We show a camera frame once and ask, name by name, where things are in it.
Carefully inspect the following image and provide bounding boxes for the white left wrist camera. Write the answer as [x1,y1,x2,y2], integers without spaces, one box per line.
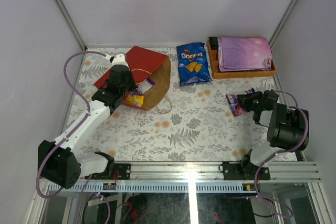
[105,54,129,68]

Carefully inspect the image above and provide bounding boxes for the orange wooden tray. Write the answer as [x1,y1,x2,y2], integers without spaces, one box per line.
[206,39,277,79]

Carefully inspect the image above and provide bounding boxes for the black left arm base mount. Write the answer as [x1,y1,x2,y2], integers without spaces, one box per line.
[91,163,131,180]

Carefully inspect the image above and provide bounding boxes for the aluminium front rail frame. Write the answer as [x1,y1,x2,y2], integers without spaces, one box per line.
[26,160,329,224]

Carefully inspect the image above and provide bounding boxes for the yellow snack packet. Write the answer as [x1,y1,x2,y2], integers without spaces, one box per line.
[126,94,144,108]

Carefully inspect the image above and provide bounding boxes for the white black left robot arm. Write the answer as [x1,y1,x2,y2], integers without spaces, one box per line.
[37,65,136,189]

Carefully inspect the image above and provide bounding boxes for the purple snack packet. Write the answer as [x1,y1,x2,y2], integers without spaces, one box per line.
[225,94,251,117]
[131,78,155,95]

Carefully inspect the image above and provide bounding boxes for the blue Doritos chip bag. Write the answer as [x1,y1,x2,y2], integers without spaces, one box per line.
[176,42,212,87]

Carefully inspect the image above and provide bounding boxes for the red brown paper bag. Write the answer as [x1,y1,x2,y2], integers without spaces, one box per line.
[92,46,171,112]

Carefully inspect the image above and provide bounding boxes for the purple snowflake cloth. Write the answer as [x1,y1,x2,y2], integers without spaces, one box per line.
[217,37,272,72]

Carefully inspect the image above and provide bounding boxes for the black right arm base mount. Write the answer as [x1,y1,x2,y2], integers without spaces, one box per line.
[218,161,258,180]

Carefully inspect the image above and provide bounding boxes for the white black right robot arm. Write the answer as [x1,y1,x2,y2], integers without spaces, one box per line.
[237,90,309,179]

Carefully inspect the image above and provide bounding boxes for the black object in tray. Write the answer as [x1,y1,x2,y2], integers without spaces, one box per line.
[208,37,218,50]

